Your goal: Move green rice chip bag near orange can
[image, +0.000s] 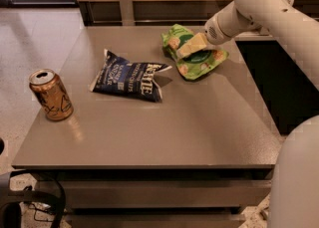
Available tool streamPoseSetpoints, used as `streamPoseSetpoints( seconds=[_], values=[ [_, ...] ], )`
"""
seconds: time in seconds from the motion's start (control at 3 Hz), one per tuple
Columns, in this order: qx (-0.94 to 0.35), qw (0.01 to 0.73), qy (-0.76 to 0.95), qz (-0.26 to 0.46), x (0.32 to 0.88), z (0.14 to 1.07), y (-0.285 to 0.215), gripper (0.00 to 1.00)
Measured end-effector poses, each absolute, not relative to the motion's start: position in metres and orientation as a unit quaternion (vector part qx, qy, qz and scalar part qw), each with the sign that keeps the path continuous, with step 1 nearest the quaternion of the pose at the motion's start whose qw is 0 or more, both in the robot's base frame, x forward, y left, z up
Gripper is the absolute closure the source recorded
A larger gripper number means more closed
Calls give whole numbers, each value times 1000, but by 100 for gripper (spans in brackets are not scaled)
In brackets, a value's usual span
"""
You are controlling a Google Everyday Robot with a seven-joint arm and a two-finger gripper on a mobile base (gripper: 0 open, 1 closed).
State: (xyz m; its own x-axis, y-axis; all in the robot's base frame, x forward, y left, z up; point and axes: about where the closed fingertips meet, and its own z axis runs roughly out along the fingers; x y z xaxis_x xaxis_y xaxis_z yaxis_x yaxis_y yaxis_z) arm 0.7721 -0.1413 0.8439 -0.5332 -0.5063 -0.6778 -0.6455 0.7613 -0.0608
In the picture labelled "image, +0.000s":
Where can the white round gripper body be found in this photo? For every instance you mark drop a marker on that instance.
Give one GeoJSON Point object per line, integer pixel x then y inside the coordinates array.
{"type": "Point", "coordinates": [213, 34]}

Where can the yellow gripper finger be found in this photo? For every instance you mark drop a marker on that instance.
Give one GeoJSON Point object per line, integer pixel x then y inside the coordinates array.
{"type": "Point", "coordinates": [197, 43]}

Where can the blue Kettle chip bag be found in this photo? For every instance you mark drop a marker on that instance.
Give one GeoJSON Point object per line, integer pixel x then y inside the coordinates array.
{"type": "Point", "coordinates": [120, 77]}

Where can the left metal bracket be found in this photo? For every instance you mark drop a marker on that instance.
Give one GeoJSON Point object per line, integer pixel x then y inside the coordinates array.
{"type": "Point", "coordinates": [127, 12]}

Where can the orange soda can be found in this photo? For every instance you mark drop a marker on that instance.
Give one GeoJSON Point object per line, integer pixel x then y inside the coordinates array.
{"type": "Point", "coordinates": [50, 92]}

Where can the grey drawer cabinet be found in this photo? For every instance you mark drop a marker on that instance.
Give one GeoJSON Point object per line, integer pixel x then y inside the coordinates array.
{"type": "Point", "coordinates": [159, 198]}

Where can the green rice chip bag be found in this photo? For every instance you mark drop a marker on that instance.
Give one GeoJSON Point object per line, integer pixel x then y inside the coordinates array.
{"type": "Point", "coordinates": [196, 65]}

